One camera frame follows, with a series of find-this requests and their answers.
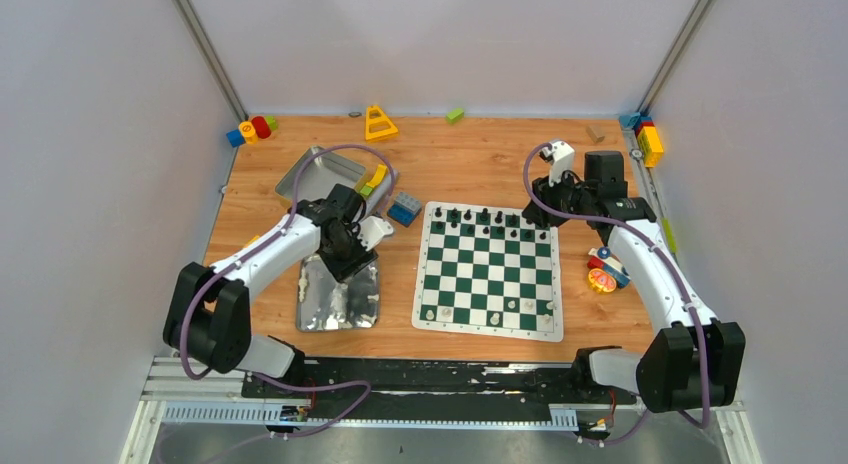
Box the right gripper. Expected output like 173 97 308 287
522 167 595 229

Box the green white chess board mat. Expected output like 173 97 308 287
411 201 564 342

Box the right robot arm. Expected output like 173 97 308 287
522 141 746 414

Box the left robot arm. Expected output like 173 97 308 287
163 197 395 397

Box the silver tin lid tray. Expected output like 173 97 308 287
295 254 380 332

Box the grey toy microphone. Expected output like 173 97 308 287
365 169 400 217

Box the brown wooden block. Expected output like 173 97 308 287
586 126 606 144

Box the grey and blue brick stack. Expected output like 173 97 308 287
387 191 422 227

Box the square metal tin box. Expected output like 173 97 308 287
275 146 366 209

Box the coloured brick stack right corner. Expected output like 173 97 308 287
618 113 665 168

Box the yellow triangle toy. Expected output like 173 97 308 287
364 105 399 142

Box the green block at back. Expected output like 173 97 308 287
445 107 465 125

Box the coloured blocks cluster left corner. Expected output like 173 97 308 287
225 115 278 148

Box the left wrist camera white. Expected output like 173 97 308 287
358 215 395 251

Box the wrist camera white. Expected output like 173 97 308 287
539 140 576 187
358 215 395 251

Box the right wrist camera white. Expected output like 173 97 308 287
539 140 576 187

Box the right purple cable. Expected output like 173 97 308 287
522 142 713 447

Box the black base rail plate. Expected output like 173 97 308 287
241 356 639 424

